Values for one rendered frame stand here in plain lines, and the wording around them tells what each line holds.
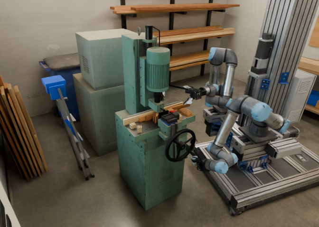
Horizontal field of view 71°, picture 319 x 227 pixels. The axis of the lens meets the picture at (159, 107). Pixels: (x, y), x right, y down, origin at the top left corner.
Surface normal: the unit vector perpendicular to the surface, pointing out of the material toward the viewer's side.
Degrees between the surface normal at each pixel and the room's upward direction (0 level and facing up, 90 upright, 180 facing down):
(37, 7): 90
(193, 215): 0
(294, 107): 90
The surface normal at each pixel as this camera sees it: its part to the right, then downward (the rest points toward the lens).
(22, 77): 0.56, 0.41
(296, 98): 0.33, 0.46
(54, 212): 0.02, -0.88
